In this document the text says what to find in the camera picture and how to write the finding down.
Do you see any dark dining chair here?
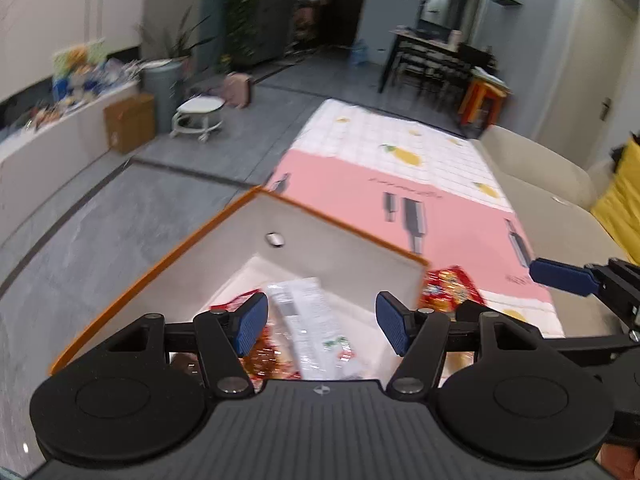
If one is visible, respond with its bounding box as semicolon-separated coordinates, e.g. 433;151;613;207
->
435;45;496;111
400;42;451;96

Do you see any beige sofa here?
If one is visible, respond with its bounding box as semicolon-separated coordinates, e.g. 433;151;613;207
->
470;125;640;281

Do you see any teddy bear picture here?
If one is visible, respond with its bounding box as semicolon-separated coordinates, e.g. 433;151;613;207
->
51;40;107;101

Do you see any dark grey dresser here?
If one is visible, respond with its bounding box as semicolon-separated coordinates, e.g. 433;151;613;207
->
250;0;296;63

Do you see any white packet green label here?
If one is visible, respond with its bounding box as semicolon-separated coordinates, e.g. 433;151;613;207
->
265;277;366;381

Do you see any grey trash bin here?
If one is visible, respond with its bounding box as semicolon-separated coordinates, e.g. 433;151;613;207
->
141;59;185;133

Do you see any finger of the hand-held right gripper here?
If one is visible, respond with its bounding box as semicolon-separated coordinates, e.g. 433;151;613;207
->
456;300;640;364
529;257;640;331

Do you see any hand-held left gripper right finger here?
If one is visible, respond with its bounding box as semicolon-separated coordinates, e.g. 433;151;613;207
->
376;291;581;399

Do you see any orange storage box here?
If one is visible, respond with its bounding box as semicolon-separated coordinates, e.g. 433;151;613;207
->
47;185;431;396

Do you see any white rolling stool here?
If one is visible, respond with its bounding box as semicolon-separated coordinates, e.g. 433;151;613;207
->
170;97;226;142

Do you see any orange stool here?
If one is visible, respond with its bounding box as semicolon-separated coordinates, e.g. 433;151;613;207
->
459;67;512;128

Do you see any white television cabinet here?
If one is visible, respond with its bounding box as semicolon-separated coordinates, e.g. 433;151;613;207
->
0;77;141;181

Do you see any pink heater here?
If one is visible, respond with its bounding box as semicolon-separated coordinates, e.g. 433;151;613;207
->
220;72;253;108

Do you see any cardboard box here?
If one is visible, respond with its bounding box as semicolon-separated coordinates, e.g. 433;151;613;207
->
103;92;157;155

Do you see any trailing green plant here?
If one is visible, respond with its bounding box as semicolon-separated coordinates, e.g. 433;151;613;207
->
220;0;296;61

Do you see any pink white printed mat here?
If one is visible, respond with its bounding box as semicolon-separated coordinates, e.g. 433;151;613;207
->
267;99;566;341

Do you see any white door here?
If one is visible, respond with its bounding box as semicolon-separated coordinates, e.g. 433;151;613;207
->
537;0;636;166

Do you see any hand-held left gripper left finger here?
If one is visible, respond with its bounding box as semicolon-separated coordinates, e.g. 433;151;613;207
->
75;291;269;399

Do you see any dark dining table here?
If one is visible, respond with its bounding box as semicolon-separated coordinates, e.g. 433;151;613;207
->
378;29;473;93

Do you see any red white brown strips packet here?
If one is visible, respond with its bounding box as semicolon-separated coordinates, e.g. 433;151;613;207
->
209;290;303;381

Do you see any long-leaf potted plant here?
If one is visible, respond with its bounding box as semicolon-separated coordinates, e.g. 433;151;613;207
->
135;7;216;68

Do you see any yellow pillow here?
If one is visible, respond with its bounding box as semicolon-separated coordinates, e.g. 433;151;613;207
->
591;137;640;256

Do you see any red snack packet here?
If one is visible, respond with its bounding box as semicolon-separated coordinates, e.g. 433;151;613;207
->
419;265;487;313

